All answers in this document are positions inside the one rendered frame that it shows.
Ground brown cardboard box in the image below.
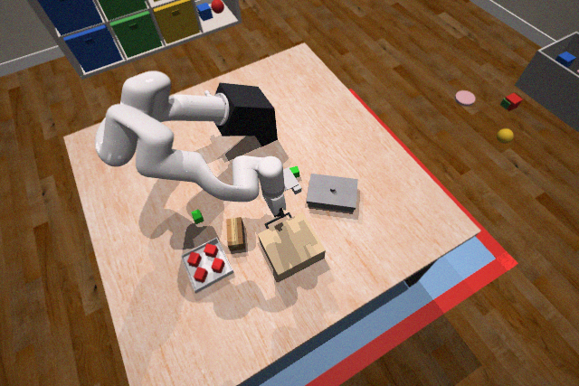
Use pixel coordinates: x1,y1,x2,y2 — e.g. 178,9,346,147
226,217,245,251

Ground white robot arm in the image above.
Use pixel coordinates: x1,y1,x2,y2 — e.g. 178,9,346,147
95,71,302,202

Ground red block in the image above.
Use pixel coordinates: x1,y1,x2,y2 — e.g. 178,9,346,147
211,258,225,273
187,252,202,267
194,267,208,283
204,244,218,258

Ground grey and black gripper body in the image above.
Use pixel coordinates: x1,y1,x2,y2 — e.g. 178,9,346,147
262,192,286,215

